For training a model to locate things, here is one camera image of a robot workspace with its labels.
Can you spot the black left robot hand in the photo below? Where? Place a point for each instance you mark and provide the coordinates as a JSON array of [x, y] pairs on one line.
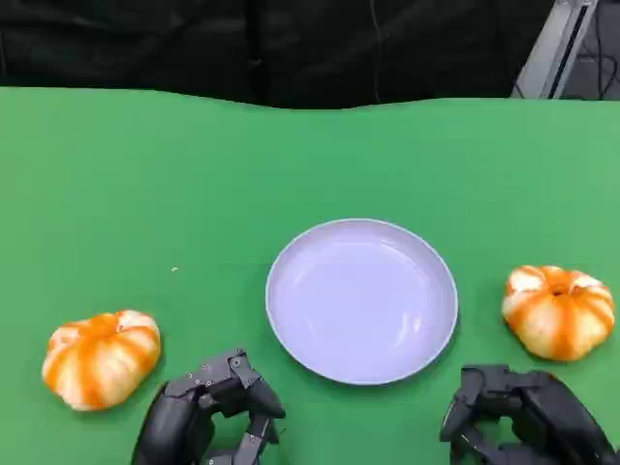
[[184, 416]]

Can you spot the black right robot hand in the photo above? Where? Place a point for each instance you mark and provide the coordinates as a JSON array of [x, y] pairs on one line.
[[542, 412]]

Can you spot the orange white toy bread roll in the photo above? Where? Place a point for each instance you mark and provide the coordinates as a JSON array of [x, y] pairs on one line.
[[102, 361], [557, 315]]

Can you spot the lilac plate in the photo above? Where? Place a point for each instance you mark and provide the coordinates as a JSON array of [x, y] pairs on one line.
[[361, 300]]

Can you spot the green table cloth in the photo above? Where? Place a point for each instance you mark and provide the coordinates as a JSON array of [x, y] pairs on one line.
[[145, 194]]

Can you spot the grey metal stand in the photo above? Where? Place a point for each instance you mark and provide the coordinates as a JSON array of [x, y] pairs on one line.
[[557, 43]]

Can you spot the black backdrop curtain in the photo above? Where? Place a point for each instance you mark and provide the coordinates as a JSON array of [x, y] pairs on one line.
[[145, 39]]

